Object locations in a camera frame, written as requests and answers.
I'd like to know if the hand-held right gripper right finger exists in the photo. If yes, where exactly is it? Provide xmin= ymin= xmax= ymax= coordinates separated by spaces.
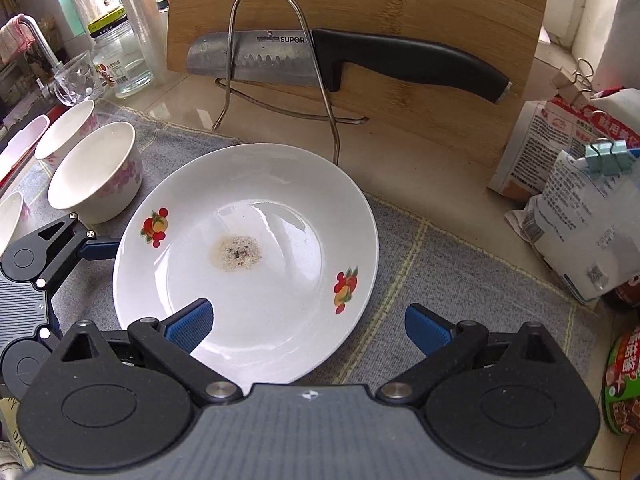
xmin=375 ymin=303 xmax=559 ymax=403

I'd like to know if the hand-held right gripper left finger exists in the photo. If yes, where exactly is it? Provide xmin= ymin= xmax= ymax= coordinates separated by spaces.
xmin=59 ymin=298 xmax=246 ymax=403

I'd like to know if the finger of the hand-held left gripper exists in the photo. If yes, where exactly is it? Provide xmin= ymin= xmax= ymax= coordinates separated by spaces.
xmin=35 ymin=212 xmax=122 ymax=292

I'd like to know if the white floral bowl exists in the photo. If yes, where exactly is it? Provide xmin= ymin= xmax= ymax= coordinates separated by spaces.
xmin=34 ymin=100 xmax=99 ymax=166
xmin=47 ymin=121 xmax=144 ymax=224
xmin=0 ymin=191 xmax=32 ymax=256

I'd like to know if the stained white fruit-print plate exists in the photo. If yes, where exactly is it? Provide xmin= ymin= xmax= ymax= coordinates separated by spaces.
xmin=112 ymin=143 xmax=379 ymax=385

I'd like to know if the grey and teal checked towel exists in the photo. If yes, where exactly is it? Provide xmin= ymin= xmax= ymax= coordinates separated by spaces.
xmin=0 ymin=100 xmax=603 ymax=466

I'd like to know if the white colander basket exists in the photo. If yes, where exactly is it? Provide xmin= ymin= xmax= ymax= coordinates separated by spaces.
xmin=0 ymin=115 xmax=51 ymax=181

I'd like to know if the clear glass mug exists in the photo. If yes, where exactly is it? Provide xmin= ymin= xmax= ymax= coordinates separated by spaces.
xmin=52 ymin=51 xmax=106 ymax=107

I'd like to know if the steel sink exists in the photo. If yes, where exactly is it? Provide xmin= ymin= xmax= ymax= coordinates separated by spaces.
xmin=0 ymin=55 xmax=61 ymax=131

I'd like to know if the white printed bag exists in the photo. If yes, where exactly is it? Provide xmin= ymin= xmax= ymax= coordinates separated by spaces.
xmin=505 ymin=140 xmax=640 ymax=306

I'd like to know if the glass jar with yellow-green lid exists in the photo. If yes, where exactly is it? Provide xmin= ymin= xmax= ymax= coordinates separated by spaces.
xmin=87 ymin=10 xmax=154 ymax=99

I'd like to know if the dark soy sauce bottle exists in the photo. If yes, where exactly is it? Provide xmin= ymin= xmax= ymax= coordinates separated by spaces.
xmin=600 ymin=275 xmax=640 ymax=316

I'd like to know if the green-lidded sauce jar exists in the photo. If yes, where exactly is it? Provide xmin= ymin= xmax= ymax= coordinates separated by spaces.
xmin=602 ymin=327 xmax=640 ymax=436

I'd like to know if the metal faucet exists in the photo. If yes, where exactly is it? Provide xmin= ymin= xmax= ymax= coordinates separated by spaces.
xmin=20 ymin=16 xmax=66 ymax=76

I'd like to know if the pink rag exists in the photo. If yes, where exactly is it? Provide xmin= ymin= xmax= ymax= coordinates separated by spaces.
xmin=0 ymin=16 xmax=36 ymax=63

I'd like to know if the red and white bag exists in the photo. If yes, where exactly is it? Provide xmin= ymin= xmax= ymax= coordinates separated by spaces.
xmin=487 ymin=87 xmax=640 ymax=201

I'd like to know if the large clear plastic wrap roll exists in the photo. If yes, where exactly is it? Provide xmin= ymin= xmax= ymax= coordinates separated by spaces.
xmin=112 ymin=0 xmax=168 ymax=86

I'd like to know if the small white plastic bag roll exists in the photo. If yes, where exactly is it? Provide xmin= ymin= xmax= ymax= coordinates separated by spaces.
xmin=66 ymin=0 xmax=121 ymax=36

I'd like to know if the blue binder clip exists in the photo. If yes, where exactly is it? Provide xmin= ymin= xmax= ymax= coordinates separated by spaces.
xmin=585 ymin=140 xmax=628 ymax=176

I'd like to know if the tan binder clip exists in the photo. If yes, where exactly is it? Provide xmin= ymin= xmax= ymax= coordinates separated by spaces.
xmin=555 ymin=57 xmax=593 ymax=106

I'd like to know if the bamboo cutting board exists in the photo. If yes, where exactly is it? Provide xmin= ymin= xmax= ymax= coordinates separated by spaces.
xmin=165 ymin=0 xmax=553 ymax=171

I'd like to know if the metal wire rack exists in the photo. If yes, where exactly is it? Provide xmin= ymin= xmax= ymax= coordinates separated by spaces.
xmin=212 ymin=0 xmax=371 ymax=166

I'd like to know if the santoku knife with black handle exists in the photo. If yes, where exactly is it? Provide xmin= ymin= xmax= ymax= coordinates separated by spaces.
xmin=186 ymin=27 xmax=512 ymax=106

